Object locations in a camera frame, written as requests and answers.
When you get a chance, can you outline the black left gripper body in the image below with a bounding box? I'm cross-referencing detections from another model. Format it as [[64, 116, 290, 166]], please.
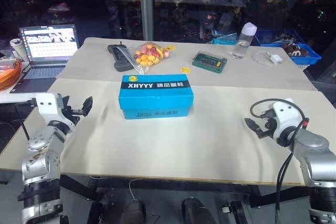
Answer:
[[61, 104, 85, 126]]

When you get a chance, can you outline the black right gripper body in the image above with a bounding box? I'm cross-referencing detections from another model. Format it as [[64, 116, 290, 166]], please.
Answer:
[[257, 115, 279, 140]]

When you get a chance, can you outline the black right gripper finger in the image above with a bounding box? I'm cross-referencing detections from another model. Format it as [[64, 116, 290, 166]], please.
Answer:
[[244, 118, 264, 133], [258, 109, 274, 119]]

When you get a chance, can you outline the blue cardboard box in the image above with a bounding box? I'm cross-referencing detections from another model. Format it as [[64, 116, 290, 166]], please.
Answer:
[[122, 103, 194, 120]]

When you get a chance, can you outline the white tablecloth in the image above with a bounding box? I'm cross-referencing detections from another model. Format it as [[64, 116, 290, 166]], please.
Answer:
[[48, 77, 326, 183], [56, 37, 324, 93]]

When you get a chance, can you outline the open grey laptop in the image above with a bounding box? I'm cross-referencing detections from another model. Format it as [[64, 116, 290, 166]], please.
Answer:
[[9, 24, 81, 94]]

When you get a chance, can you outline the white power adapter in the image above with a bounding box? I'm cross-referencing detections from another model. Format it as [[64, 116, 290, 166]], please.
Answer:
[[270, 54, 285, 66]]

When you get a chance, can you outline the black handheld remote controller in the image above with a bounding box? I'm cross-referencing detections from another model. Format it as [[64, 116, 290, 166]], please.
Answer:
[[107, 41, 138, 72]]

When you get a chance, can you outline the blue shoe box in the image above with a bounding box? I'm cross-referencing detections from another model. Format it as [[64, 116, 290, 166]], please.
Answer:
[[118, 74, 195, 110]]

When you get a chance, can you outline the white paper cup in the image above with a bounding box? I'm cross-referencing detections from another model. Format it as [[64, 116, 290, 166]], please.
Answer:
[[9, 38, 26, 61]]

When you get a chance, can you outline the blue plastic bin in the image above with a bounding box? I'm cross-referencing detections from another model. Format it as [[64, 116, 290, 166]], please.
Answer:
[[253, 28, 307, 45], [259, 42, 322, 66]]

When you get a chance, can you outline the clear water bottle white cap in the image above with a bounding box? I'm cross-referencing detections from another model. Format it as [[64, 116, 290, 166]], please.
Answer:
[[231, 22, 257, 60]]

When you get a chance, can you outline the green clear plastic case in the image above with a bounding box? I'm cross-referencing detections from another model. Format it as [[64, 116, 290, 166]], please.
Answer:
[[191, 50, 228, 74]]

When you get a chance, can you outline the clear bag of toy fruit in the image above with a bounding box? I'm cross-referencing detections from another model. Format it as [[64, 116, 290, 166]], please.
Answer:
[[117, 41, 172, 74]]

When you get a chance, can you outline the dark rounded shape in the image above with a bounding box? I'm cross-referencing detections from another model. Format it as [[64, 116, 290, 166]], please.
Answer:
[[182, 197, 208, 224]]

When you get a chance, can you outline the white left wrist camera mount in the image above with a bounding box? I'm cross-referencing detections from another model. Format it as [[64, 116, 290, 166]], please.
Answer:
[[35, 92, 75, 130]]

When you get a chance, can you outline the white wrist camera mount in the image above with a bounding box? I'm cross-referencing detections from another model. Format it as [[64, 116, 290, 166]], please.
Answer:
[[35, 92, 75, 130], [271, 98, 306, 141]]

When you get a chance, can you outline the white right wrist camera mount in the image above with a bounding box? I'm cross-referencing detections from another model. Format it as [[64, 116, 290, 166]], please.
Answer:
[[271, 98, 306, 141]]

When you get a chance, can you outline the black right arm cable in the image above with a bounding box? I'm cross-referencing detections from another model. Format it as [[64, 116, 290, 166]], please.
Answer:
[[249, 98, 309, 224]]

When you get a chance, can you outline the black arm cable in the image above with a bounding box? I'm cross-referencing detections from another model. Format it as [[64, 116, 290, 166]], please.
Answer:
[[249, 98, 309, 224], [15, 102, 30, 140]]

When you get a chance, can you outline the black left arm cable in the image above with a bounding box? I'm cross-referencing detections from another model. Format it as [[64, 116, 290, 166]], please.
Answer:
[[15, 102, 30, 140]]

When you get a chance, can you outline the white charger cable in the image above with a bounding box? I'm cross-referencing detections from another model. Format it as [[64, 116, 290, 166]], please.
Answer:
[[251, 50, 274, 65]]

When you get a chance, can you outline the orange cable coil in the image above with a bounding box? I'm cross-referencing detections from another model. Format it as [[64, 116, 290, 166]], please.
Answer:
[[0, 59, 23, 91]]

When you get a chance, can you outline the thin white cable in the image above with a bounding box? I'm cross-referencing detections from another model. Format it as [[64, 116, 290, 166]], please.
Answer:
[[128, 178, 139, 201]]

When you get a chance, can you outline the black table frame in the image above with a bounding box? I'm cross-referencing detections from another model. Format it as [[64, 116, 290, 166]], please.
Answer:
[[59, 173, 311, 224]]

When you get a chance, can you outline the grey metal window post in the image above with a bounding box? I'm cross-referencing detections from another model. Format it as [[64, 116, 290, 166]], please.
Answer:
[[140, 0, 155, 42]]

